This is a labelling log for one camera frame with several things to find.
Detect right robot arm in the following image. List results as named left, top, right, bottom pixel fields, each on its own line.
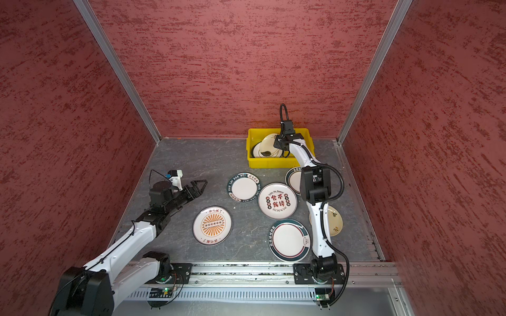
left=274, top=128, right=346, bottom=282

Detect cream plate black floral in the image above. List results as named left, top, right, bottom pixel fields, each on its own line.
left=259, top=134, right=282, bottom=157

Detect left aluminium corner post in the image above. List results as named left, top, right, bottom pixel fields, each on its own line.
left=72, top=0, right=163, bottom=145

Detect left circuit board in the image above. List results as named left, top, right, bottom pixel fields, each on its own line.
left=148, top=288, right=173, bottom=300

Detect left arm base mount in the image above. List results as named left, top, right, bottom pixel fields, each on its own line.
left=146, top=263, right=193, bottom=287

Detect right aluminium corner post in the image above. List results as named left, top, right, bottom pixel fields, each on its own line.
left=337, top=0, right=412, bottom=146

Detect green red rim plate right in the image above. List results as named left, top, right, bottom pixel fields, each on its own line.
left=285, top=167, right=302, bottom=196

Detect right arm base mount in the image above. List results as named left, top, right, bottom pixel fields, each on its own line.
left=293, top=263, right=346, bottom=285

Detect green rim Hao Wei plate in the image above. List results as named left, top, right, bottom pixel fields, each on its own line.
left=226, top=172, right=262, bottom=203

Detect green red rim plate front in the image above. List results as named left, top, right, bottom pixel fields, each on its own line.
left=268, top=219, right=311, bottom=263

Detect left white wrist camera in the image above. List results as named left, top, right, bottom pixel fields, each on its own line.
left=166, top=170, right=183, bottom=191

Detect circuit board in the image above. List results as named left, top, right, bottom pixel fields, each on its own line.
left=148, top=288, right=173, bottom=300
left=314, top=288, right=335, bottom=302

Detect yellow plastic bin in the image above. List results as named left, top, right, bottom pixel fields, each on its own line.
left=246, top=128, right=300, bottom=169

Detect cream plate floral right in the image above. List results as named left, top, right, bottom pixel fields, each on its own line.
left=328, top=205, right=343, bottom=237

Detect right circuit board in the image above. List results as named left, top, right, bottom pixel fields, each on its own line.
left=314, top=288, right=335, bottom=302

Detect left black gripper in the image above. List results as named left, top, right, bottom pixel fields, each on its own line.
left=165, top=180, right=208, bottom=213

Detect orange sunburst plate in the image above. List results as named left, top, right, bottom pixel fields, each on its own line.
left=192, top=206, right=233, bottom=246

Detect aluminium mounting rail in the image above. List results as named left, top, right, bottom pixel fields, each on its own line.
left=80, top=260, right=402, bottom=287

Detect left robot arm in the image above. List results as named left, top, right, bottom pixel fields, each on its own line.
left=48, top=176, right=208, bottom=315

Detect green red rim plate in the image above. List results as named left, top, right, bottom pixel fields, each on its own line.
left=268, top=219, right=311, bottom=263
left=285, top=167, right=302, bottom=196

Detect aluminium corner post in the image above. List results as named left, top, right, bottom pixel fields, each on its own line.
left=72, top=0, right=163, bottom=145
left=337, top=0, right=412, bottom=146

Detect white plate black cloud emblem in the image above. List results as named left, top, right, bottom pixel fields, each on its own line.
left=252, top=143, right=263, bottom=158

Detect white plate red Chinese characters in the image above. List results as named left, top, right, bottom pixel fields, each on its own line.
left=258, top=182, right=298, bottom=220

